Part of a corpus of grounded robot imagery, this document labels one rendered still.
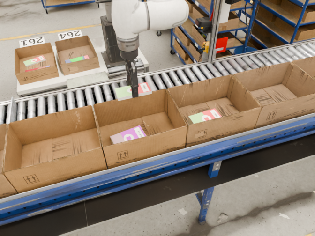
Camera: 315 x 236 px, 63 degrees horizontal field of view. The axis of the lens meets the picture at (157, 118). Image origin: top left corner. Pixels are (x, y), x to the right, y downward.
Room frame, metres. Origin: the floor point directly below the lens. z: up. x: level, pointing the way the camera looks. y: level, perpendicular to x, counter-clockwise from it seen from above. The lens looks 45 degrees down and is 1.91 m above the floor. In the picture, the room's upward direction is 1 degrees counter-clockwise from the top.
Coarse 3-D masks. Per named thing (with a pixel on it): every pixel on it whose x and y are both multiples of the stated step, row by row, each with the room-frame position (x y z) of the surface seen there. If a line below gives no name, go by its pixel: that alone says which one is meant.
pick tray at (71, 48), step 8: (64, 40) 2.02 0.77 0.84; (72, 40) 2.05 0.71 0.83; (80, 40) 2.07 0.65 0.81; (88, 40) 2.08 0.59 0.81; (56, 48) 1.88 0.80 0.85; (64, 48) 2.02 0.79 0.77; (72, 48) 2.04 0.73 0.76; (80, 48) 2.03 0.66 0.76; (88, 48) 2.03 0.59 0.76; (64, 56) 1.91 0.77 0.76; (72, 56) 1.91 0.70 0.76; (80, 56) 1.90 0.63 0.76; (96, 56) 1.81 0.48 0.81; (64, 64) 1.65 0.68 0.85; (72, 64) 1.67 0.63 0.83; (80, 64) 1.69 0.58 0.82; (88, 64) 1.72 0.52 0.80; (96, 64) 1.74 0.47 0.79; (64, 72) 1.65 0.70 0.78; (72, 72) 1.67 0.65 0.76
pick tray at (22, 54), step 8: (16, 48) 1.89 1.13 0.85; (24, 48) 1.91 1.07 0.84; (32, 48) 1.93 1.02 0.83; (40, 48) 1.95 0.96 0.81; (48, 48) 1.98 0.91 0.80; (16, 56) 1.83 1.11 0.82; (24, 56) 1.90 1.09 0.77; (32, 56) 1.92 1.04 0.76; (48, 56) 1.92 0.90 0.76; (16, 64) 1.71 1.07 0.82; (40, 64) 1.79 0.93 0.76; (48, 64) 1.79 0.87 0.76; (56, 64) 1.78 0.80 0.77; (16, 72) 1.59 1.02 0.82; (24, 72) 1.56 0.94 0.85; (32, 72) 1.57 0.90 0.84; (40, 72) 1.59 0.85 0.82; (48, 72) 1.61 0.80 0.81; (56, 72) 1.63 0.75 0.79; (24, 80) 1.55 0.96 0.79; (32, 80) 1.57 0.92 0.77; (40, 80) 1.59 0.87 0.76
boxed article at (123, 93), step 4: (140, 84) 0.99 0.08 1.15; (144, 84) 0.99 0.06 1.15; (148, 84) 0.99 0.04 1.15; (116, 88) 0.96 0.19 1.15; (120, 88) 0.96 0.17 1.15; (124, 88) 0.96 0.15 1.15; (128, 88) 0.96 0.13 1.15; (140, 88) 0.96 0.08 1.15; (144, 88) 0.96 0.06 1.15; (148, 88) 0.96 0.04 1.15; (116, 92) 0.93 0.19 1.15; (120, 92) 0.93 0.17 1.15; (124, 92) 0.93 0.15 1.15; (128, 92) 0.93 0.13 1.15; (140, 92) 0.93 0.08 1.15; (144, 92) 0.93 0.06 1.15; (148, 92) 0.94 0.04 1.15; (120, 96) 0.90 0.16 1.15; (124, 96) 0.90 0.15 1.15; (128, 96) 0.91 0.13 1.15; (120, 100) 0.90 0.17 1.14
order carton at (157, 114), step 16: (144, 96) 1.05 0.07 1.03; (160, 96) 1.07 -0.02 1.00; (96, 112) 0.97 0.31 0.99; (112, 112) 1.00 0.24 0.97; (128, 112) 1.02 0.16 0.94; (144, 112) 1.05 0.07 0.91; (160, 112) 1.07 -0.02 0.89; (176, 112) 0.94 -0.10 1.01; (112, 128) 0.95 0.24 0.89; (128, 128) 0.96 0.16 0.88; (144, 128) 0.95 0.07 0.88; (160, 128) 0.95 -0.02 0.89; (176, 128) 0.80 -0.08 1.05; (112, 144) 0.71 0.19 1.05; (128, 144) 0.73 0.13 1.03; (144, 144) 0.75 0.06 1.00; (160, 144) 0.77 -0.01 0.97; (176, 144) 0.80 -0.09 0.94; (112, 160) 0.70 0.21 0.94; (128, 160) 0.72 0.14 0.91
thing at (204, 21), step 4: (196, 20) 1.84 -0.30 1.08; (200, 20) 1.82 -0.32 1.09; (204, 20) 1.82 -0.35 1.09; (208, 20) 1.83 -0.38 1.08; (196, 24) 1.82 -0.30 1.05; (200, 24) 1.80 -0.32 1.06; (204, 24) 1.81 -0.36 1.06; (208, 24) 1.82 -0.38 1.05; (204, 28) 1.83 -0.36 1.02; (208, 28) 1.84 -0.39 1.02
